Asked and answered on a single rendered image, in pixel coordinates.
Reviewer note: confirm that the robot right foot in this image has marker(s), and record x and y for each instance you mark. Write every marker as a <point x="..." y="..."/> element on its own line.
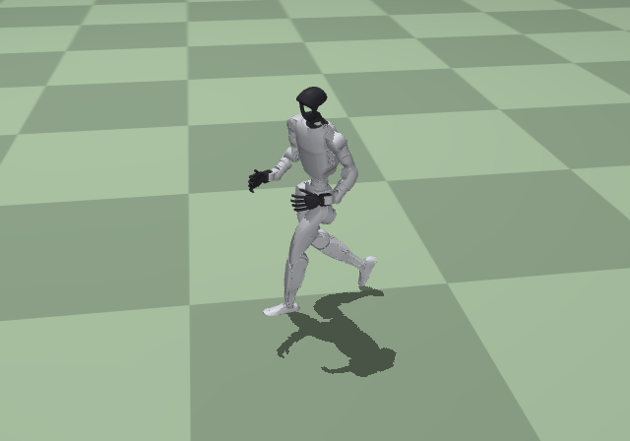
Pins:
<point x="369" y="262"/>

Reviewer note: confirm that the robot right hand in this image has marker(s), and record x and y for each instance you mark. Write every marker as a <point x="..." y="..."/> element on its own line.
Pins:
<point x="257" y="178"/>

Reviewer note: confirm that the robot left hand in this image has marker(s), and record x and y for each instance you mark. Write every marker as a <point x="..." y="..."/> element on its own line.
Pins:
<point x="311" y="200"/>

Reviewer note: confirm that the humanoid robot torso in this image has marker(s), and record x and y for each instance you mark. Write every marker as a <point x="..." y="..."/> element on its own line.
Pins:
<point x="317" y="159"/>

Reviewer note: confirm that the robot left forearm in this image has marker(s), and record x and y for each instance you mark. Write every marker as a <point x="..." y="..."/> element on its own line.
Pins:
<point x="342" y="187"/>

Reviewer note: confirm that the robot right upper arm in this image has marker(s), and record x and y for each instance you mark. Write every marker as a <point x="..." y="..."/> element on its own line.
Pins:
<point x="292" y="152"/>

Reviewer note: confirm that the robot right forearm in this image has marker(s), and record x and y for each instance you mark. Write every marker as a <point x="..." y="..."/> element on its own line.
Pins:
<point x="279" y="170"/>

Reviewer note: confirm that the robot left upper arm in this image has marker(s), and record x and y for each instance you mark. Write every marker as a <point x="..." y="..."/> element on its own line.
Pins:
<point x="337" y="143"/>

